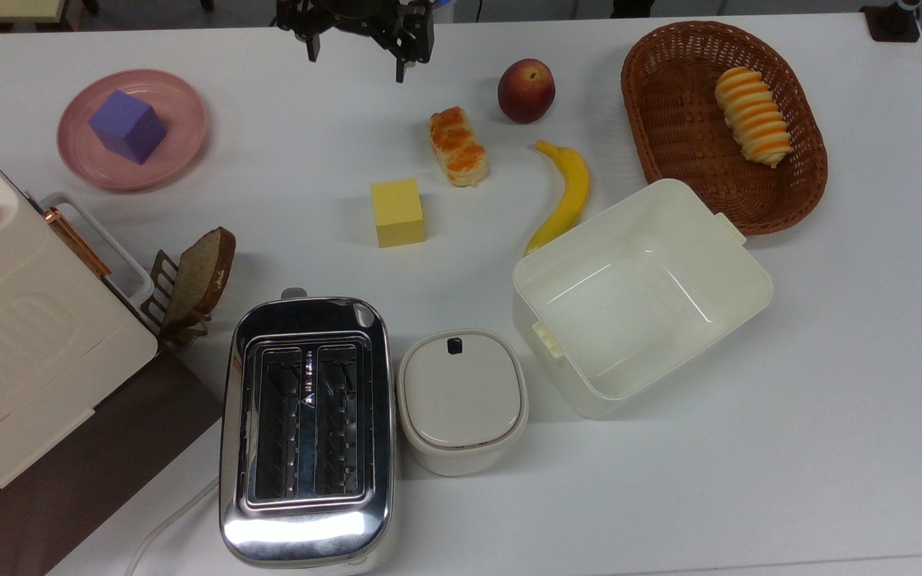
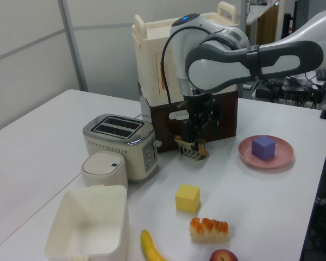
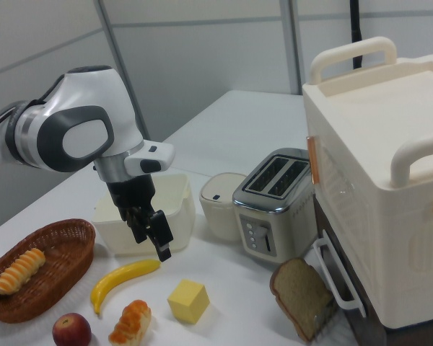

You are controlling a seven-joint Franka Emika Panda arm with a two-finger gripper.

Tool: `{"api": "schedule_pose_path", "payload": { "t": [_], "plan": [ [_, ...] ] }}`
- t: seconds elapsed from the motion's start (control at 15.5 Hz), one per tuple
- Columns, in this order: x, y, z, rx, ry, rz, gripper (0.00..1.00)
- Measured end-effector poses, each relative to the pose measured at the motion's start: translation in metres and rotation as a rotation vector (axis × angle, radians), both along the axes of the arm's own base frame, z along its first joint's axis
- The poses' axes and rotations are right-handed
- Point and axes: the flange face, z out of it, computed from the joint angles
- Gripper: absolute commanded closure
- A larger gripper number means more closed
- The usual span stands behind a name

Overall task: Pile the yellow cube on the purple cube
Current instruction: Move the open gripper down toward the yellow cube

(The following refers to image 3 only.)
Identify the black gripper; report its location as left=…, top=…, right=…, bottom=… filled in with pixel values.
left=105, top=174, right=175, bottom=263

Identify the yellow foam cube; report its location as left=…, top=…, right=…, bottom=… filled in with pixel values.
left=167, top=278, right=211, bottom=324

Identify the cream open plastic box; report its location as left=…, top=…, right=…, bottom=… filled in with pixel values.
left=92, top=172, right=197, bottom=257

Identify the yellow toy banana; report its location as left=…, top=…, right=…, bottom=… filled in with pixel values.
left=89, top=258, right=162, bottom=315

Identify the small cream lidded bin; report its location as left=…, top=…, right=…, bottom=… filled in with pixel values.
left=199, top=172, right=248, bottom=241

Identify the brown wicker basket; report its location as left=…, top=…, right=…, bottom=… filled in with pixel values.
left=0, top=218, right=97, bottom=323

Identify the orange glazed bread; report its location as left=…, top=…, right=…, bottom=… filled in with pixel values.
left=108, top=299, right=152, bottom=346

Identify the chrome and cream toaster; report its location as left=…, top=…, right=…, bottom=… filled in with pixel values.
left=232, top=147, right=318, bottom=265

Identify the red toy apple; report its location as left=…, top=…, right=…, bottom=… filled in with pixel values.
left=51, top=312, right=92, bottom=346

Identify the striped bread roll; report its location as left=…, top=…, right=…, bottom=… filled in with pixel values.
left=0, top=247, right=46, bottom=296

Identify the brown bread slice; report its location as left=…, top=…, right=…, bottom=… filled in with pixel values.
left=269, top=257, right=333, bottom=342

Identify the dark brown drawer unit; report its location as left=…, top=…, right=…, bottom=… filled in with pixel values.
left=312, top=201, right=433, bottom=346

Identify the cream white oven appliance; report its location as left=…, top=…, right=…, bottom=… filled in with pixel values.
left=302, top=35, right=433, bottom=331

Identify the copper door handle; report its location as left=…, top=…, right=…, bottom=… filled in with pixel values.
left=305, top=136, right=320, bottom=185

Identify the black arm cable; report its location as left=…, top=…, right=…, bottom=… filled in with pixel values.
left=0, top=77, right=64, bottom=140

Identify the white drawer handle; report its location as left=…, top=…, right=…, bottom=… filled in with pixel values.
left=312, top=238, right=368, bottom=319

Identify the black camera pole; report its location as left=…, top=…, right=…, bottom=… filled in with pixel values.
left=348, top=0, right=365, bottom=69

